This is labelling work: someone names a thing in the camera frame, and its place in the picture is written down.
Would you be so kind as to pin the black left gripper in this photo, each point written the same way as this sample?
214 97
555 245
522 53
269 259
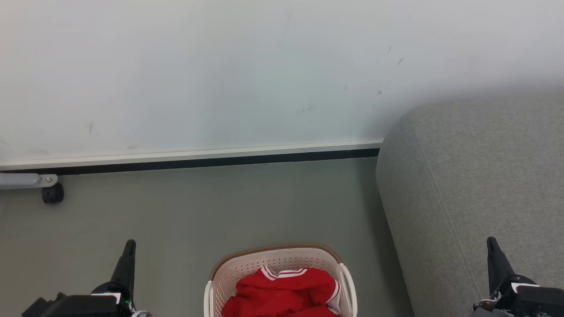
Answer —
83 306

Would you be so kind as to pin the red jacket with white stripes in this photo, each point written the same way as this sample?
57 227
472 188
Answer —
282 293

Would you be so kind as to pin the black rubber caster wheel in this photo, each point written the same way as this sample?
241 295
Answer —
53 193

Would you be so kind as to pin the black and white baseboard strip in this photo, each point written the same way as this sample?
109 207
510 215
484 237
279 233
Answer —
189 159

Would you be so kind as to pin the grey metal bracket bar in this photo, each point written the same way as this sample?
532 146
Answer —
22 180

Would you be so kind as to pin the cream perforated laundry basket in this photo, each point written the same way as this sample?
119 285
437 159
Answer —
246 265

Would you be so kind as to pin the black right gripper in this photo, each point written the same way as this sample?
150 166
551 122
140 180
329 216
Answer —
528 301

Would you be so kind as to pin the grey fabric sofa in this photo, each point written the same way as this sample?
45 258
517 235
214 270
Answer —
476 198

